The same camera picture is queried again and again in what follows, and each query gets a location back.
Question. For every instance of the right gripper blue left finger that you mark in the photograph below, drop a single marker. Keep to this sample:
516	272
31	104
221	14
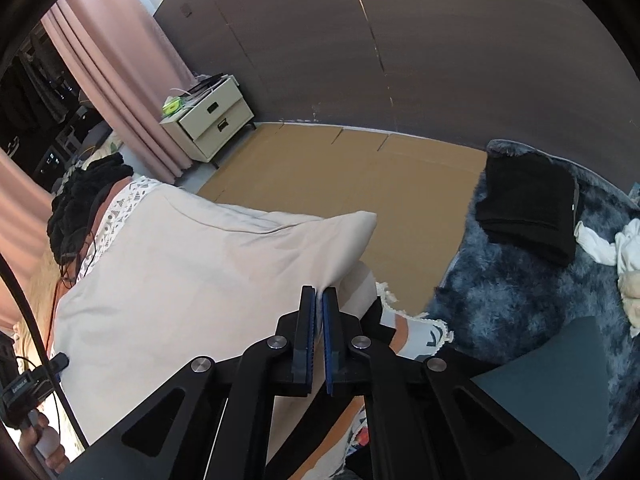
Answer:
302	367

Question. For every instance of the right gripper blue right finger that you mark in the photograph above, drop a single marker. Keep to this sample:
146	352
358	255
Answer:
333	339

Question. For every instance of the beige hooded jacket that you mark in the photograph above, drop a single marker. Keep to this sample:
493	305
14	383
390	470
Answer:
178	276

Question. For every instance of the black clothes pile on bed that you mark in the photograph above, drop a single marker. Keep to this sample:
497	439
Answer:
74	208

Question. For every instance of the person left hand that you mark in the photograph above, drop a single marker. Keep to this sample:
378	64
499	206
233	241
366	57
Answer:
41	446

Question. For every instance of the brown cardboard floor sheet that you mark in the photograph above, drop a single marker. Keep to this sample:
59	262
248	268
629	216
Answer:
420	190

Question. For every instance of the pink curtain left panel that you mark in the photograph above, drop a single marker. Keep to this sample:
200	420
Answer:
24	211

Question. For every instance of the pink curtain panel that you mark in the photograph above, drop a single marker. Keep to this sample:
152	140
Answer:
24	211
126	65

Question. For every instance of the dark blue shaggy rug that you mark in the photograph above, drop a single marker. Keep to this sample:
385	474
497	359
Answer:
502	302

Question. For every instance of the white bedside cabinet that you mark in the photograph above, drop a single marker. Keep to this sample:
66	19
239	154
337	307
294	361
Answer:
207	120

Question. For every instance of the green object on cabinet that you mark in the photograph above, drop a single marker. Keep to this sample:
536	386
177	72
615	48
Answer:
171	105

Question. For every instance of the white cloth on rug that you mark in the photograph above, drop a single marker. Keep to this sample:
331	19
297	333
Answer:
624	254

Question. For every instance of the pink curtain right panel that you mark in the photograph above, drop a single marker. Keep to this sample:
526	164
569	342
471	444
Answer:
126	65

